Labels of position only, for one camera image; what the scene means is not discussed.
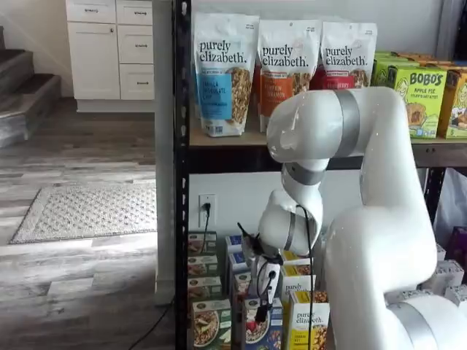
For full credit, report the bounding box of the orange label granola bag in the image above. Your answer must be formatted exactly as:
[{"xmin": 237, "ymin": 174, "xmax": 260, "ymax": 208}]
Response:
[{"xmin": 257, "ymin": 19, "xmax": 323, "ymax": 134}]

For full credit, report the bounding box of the orange snack box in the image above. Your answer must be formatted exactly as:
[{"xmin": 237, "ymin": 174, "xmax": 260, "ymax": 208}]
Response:
[{"xmin": 399, "ymin": 52, "xmax": 467, "ymax": 72}]

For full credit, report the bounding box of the red label granola bag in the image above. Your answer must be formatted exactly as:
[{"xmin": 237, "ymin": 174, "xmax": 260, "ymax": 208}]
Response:
[{"xmin": 320, "ymin": 20, "xmax": 379, "ymax": 90}]

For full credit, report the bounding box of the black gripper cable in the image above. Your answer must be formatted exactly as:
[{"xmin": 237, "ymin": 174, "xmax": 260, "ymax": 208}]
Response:
[{"xmin": 294, "ymin": 203, "xmax": 315, "ymax": 350}]

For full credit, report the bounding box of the green oatmeal cereal box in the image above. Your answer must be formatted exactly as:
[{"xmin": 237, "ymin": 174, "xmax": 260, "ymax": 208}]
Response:
[
  {"xmin": 188, "ymin": 254, "xmax": 220, "ymax": 280},
  {"xmin": 188, "ymin": 230, "xmax": 217, "ymax": 257},
  {"xmin": 188, "ymin": 276, "xmax": 223, "ymax": 302},
  {"xmin": 191, "ymin": 298, "xmax": 233, "ymax": 350}
]

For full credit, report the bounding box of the yellow purely elizabeth box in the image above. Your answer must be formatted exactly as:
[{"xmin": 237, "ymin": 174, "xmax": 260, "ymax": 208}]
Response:
[
  {"xmin": 280, "ymin": 250, "xmax": 312, "ymax": 266},
  {"xmin": 287, "ymin": 289, "xmax": 332, "ymax": 350},
  {"xmin": 279, "ymin": 264, "xmax": 317, "ymax": 293}
]

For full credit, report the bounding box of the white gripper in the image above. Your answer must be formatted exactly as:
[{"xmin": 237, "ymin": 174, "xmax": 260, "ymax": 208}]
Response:
[{"xmin": 249, "ymin": 254, "xmax": 283, "ymax": 324}]

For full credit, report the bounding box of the yellow Bobo's snack box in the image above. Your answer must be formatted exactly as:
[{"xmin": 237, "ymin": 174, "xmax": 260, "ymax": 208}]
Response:
[{"xmin": 436, "ymin": 68, "xmax": 467, "ymax": 140}]

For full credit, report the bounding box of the white wall outlet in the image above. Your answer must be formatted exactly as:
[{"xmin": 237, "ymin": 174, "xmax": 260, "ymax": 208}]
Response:
[{"xmin": 198, "ymin": 193, "xmax": 217, "ymax": 228}]

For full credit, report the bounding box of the white drawer cabinet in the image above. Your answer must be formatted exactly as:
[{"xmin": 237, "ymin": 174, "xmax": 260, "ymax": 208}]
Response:
[{"xmin": 65, "ymin": 0, "xmax": 155, "ymax": 113}]

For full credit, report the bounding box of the dark wooden staircase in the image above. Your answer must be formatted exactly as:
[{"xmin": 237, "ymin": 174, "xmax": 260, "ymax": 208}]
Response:
[{"xmin": 0, "ymin": 25, "xmax": 63, "ymax": 150}]

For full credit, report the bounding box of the blue label granola bag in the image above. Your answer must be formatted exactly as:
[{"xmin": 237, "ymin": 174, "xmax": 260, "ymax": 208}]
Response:
[{"xmin": 192, "ymin": 12, "xmax": 260, "ymax": 139}]

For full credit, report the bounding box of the green Bobo's apple pie box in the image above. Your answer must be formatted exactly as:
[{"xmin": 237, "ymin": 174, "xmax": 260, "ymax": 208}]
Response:
[{"xmin": 388, "ymin": 66, "xmax": 449, "ymax": 140}]

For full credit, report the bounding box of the light wooden shelf board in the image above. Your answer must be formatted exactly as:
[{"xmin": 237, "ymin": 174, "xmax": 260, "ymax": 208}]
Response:
[{"xmin": 188, "ymin": 116, "xmax": 467, "ymax": 147}]

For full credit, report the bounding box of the purple package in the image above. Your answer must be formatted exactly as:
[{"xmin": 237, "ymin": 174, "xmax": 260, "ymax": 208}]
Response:
[{"xmin": 449, "ymin": 225, "xmax": 467, "ymax": 263}]

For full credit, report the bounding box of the blue and white cereal box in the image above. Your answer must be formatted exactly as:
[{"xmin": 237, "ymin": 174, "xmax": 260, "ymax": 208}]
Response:
[
  {"xmin": 232, "ymin": 271, "xmax": 257, "ymax": 300},
  {"xmin": 227, "ymin": 250, "xmax": 253, "ymax": 273},
  {"xmin": 224, "ymin": 234, "xmax": 245, "ymax": 254},
  {"xmin": 242, "ymin": 296, "xmax": 285, "ymax": 350}
]

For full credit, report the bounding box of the black metal shelving rack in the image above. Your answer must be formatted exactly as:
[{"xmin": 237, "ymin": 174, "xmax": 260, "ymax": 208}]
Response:
[{"xmin": 171, "ymin": 0, "xmax": 467, "ymax": 350}]

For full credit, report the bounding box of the grey patterned floor rug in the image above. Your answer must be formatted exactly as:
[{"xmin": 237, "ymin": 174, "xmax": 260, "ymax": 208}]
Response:
[{"xmin": 9, "ymin": 181, "xmax": 158, "ymax": 246}]

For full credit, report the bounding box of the black plug with cord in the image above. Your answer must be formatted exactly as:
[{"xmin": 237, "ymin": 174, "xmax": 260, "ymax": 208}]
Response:
[{"xmin": 201, "ymin": 202, "xmax": 213, "ymax": 256}]

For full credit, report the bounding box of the thin black floor cable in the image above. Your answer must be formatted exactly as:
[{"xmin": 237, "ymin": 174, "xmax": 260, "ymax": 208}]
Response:
[{"xmin": 126, "ymin": 297, "xmax": 175, "ymax": 350}]

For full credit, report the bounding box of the white plastic bag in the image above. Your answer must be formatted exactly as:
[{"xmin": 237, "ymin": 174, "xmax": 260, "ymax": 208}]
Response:
[{"xmin": 433, "ymin": 167, "xmax": 467, "ymax": 251}]

